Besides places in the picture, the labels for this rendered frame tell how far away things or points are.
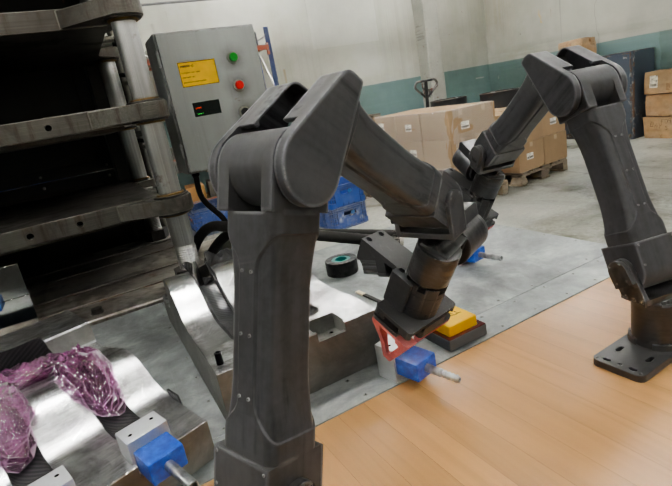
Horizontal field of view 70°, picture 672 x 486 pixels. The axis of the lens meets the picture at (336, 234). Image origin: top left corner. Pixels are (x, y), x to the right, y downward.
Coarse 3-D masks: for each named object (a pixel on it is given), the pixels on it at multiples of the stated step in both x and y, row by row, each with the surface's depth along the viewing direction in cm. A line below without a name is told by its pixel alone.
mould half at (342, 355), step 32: (192, 288) 90; (224, 288) 90; (320, 288) 89; (192, 320) 84; (352, 320) 73; (192, 352) 84; (224, 352) 70; (320, 352) 72; (352, 352) 74; (224, 384) 65; (320, 384) 72; (224, 416) 69
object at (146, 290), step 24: (144, 240) 201; (168, 240) 193; (72, 264) 183; (96, 264) 176; (120, 264) 170; (144, 264) 165; (168, 264) 159; (48, 288) 157; (72, 288) 152; (96, 288) 148; (120, 288) 143; (144, 288) 139; (48, 312) 134; (72, 312) 130; (96, 312) 125; (120, 312) 125
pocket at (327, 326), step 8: (312, 320) 75; (320, 320) 76; (328, 320) 77; (336, 320) 76; (312, 328) 76; (320, 328) 76; (328, 328) 77; (336, 328) 77; (344, 328) 73; (320, 336) 75; (328, 336) 72
